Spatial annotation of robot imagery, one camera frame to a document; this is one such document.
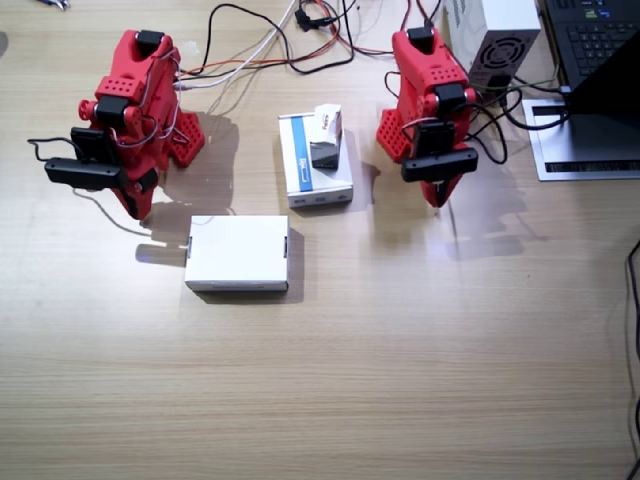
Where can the small white box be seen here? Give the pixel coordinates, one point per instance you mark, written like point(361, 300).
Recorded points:
point(327, 140)

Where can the red robot arm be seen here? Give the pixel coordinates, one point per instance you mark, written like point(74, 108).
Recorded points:
point(145, 90)
point(425, 70)

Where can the plain white box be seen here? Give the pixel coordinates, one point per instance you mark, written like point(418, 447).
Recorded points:
point(235, 250)

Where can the white box with blue stripe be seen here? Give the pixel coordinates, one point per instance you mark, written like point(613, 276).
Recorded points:
point(300, 150)

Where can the black webcam on gripper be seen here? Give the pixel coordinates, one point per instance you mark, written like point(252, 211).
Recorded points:
point(440, 165)
point(82, 172)

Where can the white power supply unit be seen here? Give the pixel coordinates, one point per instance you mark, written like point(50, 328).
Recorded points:
point(505, 30)

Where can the black laptop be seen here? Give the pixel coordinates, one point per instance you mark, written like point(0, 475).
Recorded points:
point(600, 45)

